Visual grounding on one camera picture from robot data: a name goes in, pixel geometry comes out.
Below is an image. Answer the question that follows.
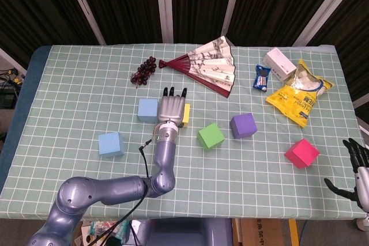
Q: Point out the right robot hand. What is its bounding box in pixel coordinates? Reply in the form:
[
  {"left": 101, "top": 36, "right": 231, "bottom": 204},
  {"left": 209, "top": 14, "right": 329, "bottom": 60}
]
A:
[{"left": 323, "top": 138, "right": 369, "bottom": 212}]

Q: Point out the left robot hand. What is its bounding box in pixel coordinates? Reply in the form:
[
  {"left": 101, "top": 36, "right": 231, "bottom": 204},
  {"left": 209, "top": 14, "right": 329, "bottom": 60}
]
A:
[{"left": 157, "top": 86, "right": 188, "bottom": 127}]

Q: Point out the yellow foam cube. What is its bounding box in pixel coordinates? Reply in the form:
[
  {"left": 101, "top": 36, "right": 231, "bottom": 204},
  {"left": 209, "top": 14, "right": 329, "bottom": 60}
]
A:
[{"left": 181, "top": 103, "right": 191, "bottom": 127}]

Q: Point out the green foam cube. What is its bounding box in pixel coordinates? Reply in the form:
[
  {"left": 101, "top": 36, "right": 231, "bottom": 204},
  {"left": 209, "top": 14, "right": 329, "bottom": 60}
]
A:
[{"left": 197, "top": 122, "right": 225, "bottom": 152}]

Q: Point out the purple foam cube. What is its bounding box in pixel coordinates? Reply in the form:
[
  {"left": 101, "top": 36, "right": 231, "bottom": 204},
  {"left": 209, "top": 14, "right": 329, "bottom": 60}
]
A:
[{"left": 229, "top": 112, "right": 258, "bottom": 139}]

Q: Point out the light blue foam cube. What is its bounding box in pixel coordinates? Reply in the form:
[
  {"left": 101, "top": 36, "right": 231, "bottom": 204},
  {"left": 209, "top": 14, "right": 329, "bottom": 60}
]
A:
[
  {"left": 98, "top": 131, "right": 125, "bottom": 158},
  {"left": 137, "top": 98, "right": 160, "bottom": 123}
]

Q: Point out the dark red grape bunch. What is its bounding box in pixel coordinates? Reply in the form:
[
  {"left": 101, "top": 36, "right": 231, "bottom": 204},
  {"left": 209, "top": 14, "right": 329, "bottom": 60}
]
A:
[{"left": 130, "top": 56, "right": 158, "bottom": 87}]

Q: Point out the painted paper folding fan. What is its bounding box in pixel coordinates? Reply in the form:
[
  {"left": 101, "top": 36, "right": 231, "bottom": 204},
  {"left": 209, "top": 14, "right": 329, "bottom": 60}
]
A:
[{"left": 158, "top": 35, "right": 236, "bottom": 99}]

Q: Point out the pink foam cube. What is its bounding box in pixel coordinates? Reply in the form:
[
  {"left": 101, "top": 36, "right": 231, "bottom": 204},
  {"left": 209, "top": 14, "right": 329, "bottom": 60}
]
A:
[{"left": 284, "top": 138, "right": 321, "bottom": 169}]

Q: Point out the green checkered tablecloth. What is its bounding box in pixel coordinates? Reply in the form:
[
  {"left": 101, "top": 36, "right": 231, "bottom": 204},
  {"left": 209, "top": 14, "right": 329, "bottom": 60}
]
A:
[{"left": 0, "top": 44, "right": 369, "bottom": 219}]

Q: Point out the blue cookie packet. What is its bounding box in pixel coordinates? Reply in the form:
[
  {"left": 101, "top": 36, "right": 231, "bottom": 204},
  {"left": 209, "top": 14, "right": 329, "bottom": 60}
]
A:
[{"left": 253, "top": 64, "right": 272, "bottom": 92}]

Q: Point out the yellow snack bag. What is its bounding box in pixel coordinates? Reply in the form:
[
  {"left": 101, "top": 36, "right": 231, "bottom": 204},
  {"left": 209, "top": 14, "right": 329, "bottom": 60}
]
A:
[{"left": 265, "top": 58, "right": 335, "bottom": 128}]

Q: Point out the brown cardboard box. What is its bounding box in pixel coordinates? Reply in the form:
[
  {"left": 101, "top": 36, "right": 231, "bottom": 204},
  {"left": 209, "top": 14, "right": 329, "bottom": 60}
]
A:
[{"left": 239, "top": 218, "right": 292, "bottom": 246}]

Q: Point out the white cardboard box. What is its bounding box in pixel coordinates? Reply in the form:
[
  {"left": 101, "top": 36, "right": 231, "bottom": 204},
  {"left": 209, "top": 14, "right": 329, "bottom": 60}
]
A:
[{"left": 262, "top": 47, "right": 298, "bottom": 82}]

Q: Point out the grey blue robot torso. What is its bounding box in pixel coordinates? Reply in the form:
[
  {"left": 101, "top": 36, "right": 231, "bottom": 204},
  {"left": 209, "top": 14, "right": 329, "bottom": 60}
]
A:
[{"left": 138, "top": 218, "right": 233, "bottom": 246}]

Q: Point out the colourful printed package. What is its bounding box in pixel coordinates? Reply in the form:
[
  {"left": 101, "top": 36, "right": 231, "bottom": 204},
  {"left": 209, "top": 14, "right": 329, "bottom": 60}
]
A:
[{"left": 80, "top": 219, "right": 130, "bottom": 246}]

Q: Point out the blue table pad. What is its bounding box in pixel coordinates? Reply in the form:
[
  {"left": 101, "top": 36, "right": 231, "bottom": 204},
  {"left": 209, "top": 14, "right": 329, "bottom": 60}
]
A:
[{"left": 0, "top": 46, "right": 52, "bottom": 192}]

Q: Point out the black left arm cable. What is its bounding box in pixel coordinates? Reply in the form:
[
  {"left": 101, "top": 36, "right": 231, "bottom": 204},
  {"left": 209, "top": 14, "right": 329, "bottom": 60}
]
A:
[{"left": 86, "top": 138, "right": 159, "bottom": 246}]

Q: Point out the white metal frame post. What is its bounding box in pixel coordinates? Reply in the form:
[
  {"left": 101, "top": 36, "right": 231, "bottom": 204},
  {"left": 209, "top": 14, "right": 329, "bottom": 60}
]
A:
[
  {"left": 221, "top": 0, "right": 245, "bottom": 38},
  {"left": 155, "top": 0, "right": 175, "bottom": 44},
  {"left": 62, "top": 0, "right": 106, "bottom": 46},
  {"left": 292, "top": 0, "right": 369, "bottom": 47}
]

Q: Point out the tangled floor cable bundle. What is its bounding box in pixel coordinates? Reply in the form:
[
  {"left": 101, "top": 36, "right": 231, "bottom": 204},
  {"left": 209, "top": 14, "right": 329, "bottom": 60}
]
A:
[{"left": 0, "top": 67, "right": 27, "bottom": 108}]

